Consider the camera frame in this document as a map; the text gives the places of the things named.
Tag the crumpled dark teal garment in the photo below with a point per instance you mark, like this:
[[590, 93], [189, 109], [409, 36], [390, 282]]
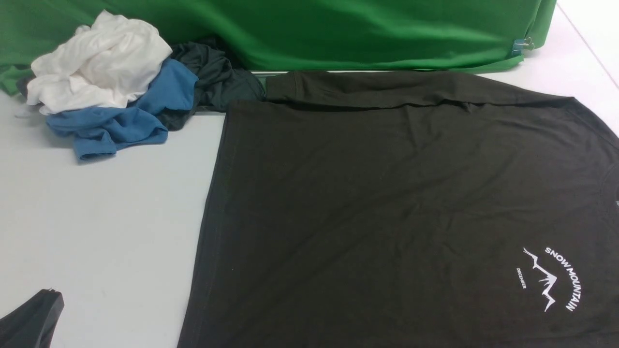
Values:
[[221, 79]]

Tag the green backdrop cloth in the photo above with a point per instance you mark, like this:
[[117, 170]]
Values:
[[282, 35]]

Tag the crumpled blue garment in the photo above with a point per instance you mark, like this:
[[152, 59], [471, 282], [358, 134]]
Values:
[[100, 132]]

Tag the dark gray long-sleeved shirt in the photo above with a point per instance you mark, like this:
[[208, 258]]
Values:
[[408, 210]]

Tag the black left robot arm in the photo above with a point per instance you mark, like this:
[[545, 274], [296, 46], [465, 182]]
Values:
[[32, 324]]

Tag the crumpled white garment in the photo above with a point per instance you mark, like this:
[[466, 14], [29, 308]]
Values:
[[108, 64]]

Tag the blue binder clip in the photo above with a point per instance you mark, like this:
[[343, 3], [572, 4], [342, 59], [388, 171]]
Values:
[[521, 45]]

